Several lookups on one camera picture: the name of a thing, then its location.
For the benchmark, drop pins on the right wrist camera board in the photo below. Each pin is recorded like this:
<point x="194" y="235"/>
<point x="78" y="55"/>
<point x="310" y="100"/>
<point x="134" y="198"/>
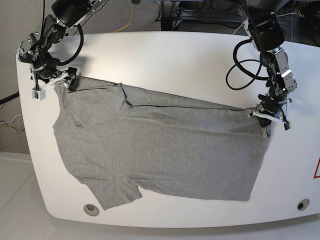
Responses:
<point x="35" y="94"/>

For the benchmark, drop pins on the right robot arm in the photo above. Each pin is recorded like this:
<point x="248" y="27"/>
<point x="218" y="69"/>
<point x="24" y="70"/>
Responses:
<point x="34" y="50"/>

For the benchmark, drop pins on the grey T-shirt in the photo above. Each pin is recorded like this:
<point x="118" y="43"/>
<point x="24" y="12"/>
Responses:
<point x="117" y="139"/>

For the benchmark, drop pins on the aluminium frame rail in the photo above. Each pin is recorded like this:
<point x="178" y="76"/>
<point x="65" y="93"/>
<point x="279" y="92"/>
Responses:
<point x="227" y="13"/>

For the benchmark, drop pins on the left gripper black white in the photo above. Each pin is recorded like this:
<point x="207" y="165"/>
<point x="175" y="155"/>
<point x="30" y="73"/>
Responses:
<point x="270" y="110"/>

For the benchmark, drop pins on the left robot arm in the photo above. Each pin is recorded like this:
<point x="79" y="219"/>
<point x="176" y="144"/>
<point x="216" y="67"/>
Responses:
<point x="259" y="19"/>

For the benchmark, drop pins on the black table leg post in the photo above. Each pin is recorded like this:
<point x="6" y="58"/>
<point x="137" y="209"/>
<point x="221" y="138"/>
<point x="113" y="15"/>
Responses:
<point x="166" y="23"/>

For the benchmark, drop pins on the table cable grommet hole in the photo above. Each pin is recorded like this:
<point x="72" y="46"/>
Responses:
<point x="303" y="204"/>

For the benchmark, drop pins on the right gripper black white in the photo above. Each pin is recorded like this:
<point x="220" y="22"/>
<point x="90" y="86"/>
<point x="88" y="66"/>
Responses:
<point x="43" y="80"/>

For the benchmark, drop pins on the red triangle sticker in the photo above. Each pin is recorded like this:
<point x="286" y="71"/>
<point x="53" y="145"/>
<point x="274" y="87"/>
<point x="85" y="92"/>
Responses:
<point x="317" y="170"/>

